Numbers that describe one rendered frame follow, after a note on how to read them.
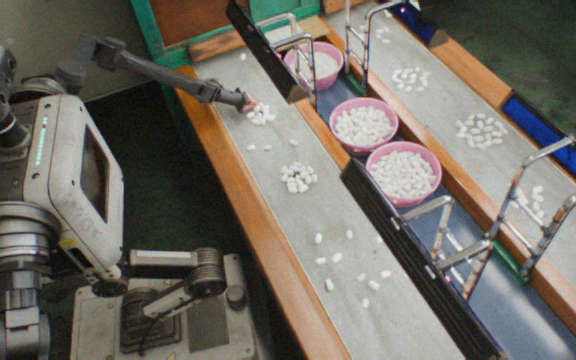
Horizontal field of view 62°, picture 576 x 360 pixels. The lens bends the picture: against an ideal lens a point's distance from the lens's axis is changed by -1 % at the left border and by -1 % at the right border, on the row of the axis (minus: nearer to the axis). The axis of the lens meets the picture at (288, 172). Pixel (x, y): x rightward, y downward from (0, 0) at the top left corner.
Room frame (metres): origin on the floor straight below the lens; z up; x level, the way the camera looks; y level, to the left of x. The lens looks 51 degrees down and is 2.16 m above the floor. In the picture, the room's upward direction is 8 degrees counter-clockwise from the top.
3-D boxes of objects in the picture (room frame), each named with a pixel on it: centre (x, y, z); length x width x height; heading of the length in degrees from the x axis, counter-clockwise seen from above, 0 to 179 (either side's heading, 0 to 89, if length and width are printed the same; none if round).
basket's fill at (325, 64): (1.74, -0.18, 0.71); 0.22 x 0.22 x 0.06
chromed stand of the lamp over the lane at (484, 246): (0.59, -0.35, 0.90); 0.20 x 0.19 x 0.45; 18
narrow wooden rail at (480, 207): (1.22, -0.53, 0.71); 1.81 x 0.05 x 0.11; 18
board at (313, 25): (1.95, -0.11, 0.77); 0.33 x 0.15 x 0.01; 108
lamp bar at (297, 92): (1.49, 0.03, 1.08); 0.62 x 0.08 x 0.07; 18
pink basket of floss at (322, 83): (1.74, -0.18, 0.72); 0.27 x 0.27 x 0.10
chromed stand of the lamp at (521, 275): (0.72, -0.73, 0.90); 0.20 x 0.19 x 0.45; 18
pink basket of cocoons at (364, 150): (1.33, -0.32, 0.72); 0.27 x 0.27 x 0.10
